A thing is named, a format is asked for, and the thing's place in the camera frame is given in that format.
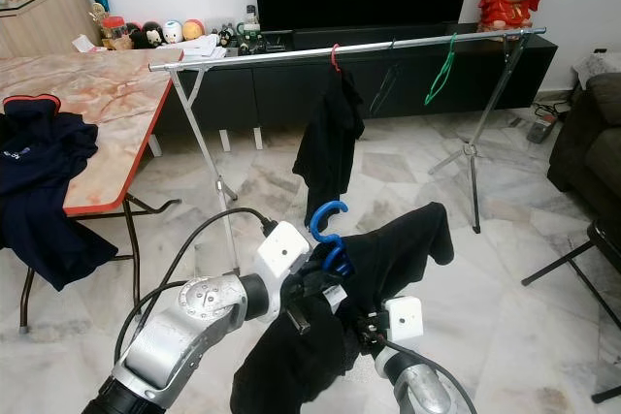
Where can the black shirt red trim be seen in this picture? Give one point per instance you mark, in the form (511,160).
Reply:
(398,249)

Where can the black clothes hanger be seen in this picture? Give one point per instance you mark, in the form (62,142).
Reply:
(385,82)

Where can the red clothes hanger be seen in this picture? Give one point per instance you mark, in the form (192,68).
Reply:
(335,58)

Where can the green clothes hanger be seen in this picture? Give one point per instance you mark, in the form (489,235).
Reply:
(442,75)

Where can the black shirt green logo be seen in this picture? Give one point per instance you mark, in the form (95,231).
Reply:
(328,143)

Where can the black metal stand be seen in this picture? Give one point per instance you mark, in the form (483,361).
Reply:
(558,264)

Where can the black television console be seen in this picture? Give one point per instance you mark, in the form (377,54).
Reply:
(267,96)

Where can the silver metal clothes rack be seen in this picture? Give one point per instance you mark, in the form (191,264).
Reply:
(272,56)

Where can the grey power strip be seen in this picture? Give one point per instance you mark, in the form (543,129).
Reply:
(541,125)

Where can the white paper stack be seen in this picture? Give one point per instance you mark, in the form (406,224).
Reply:
(204,46)

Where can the clear bottle dark cap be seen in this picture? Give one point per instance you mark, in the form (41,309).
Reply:
(249,28)

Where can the marble pattern folding table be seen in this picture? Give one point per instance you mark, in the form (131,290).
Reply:
(107,109)

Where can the navy shirt red collar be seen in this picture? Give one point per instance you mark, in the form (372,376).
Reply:
(49,201)

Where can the orange round plush toy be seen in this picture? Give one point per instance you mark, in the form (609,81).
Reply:
(193,30)

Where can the white round plush toy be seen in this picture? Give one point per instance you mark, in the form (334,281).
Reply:
(173,32)

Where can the black mouse plush toy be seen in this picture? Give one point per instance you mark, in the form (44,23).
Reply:
(146,36)

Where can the clear jar red lid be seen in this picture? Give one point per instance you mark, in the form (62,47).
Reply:
(116,36)

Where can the white tissue pack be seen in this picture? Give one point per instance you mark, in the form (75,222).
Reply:
(84,44)

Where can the white grey cushion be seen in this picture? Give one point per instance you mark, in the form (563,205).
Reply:
(597,70)

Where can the light wooden cabinet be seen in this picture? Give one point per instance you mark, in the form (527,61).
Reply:
(44,31)

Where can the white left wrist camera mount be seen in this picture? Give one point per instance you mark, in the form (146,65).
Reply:
(286,254)

